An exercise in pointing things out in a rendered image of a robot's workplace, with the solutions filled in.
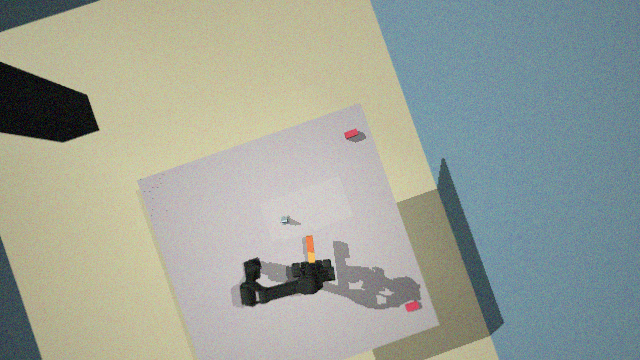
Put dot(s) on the yellow bar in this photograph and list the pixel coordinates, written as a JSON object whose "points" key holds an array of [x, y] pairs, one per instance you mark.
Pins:
{"points": [[310, 248]]}

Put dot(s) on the small red block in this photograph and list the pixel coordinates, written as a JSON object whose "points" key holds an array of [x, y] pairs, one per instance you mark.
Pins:
{"points": [[412, 305], [351, 133]]}

